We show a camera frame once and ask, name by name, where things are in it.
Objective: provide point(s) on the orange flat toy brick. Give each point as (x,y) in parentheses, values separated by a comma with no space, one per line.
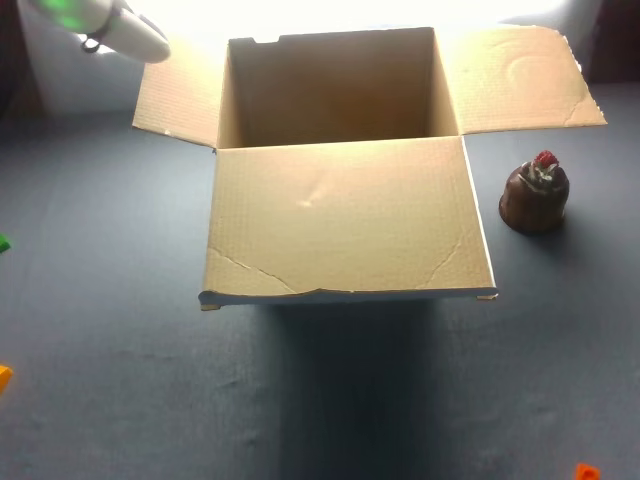
(587,473)

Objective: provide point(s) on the chocolate raspberry toy cake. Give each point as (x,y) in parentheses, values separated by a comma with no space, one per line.
(534,205)

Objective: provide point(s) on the bright white backdrop sheet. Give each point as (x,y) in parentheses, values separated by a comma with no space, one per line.
(325,12)

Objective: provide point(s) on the cardboard box white outside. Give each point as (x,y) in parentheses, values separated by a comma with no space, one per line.
(340,220)

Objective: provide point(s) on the yellow-orange toy brick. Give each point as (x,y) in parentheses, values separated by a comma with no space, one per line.
(4,379)

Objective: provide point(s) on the grey table cloth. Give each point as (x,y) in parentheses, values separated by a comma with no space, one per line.
(150,375)

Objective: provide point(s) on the green toy brick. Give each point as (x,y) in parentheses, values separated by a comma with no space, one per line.
(3,245)

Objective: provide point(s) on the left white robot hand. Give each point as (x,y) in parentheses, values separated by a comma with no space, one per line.
(140,40)

